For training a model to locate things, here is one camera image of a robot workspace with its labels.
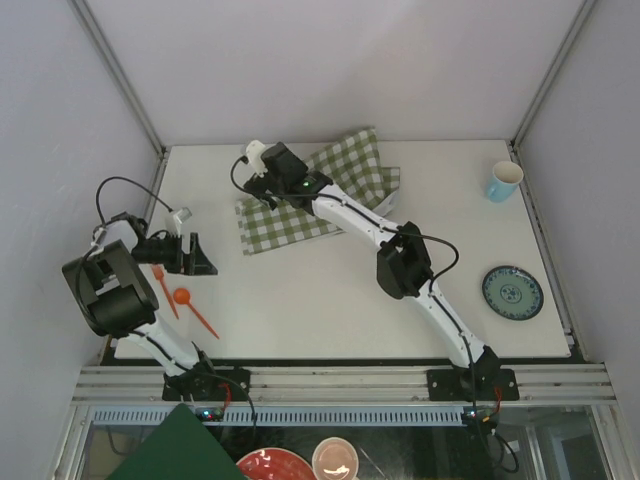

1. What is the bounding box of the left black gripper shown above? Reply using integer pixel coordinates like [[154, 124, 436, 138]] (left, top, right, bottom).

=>
[[131, 232, 217, 276]]

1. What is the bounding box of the green white checkered cloth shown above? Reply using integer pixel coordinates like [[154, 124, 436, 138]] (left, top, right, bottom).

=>
[[234, 127, 402, 257]]

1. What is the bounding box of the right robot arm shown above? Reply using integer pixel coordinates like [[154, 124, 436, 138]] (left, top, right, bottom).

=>
[[239, 140, 500, 399]]

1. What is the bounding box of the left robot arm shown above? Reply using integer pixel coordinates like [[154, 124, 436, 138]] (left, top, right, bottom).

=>
[[62, 208, 219, 400]]

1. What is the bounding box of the orange plastic spoon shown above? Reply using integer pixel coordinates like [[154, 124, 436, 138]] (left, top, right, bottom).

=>
[[173, 287, 220, 339]]

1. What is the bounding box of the orange plastic fork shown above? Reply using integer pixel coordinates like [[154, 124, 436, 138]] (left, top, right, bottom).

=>
[[151, 264, 179, 319]]

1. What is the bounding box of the green board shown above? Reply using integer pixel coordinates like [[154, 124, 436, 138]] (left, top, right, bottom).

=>
[[109, 404, 245, 480]]

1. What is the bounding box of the red plate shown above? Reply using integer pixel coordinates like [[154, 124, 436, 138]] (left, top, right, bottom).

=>
[[236, 447, 316, 480]]

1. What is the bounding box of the light blue mug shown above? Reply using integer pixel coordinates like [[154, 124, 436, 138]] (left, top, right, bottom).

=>
[[486, 161, 524, 203]]

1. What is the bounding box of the pink bowl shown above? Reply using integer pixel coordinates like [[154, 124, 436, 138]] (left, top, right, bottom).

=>
[[311, 437, 360, 480]]

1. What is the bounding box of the blue patterned plate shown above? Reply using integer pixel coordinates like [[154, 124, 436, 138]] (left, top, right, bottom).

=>
[[481, 265, 544, 321]]

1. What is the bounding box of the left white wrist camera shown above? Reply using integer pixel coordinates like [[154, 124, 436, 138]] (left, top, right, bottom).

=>
[[165, 207, 192, 236]]

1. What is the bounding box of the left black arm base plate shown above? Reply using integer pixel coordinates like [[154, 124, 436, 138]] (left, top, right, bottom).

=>
[[162, 369, 251, 402]]

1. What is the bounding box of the aluminium frame rail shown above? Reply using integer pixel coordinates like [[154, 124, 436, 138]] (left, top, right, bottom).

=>
[[72, 364, 617, 406]]

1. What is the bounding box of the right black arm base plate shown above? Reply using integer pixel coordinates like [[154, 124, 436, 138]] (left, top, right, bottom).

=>
[[426, 368, 520, 402]]

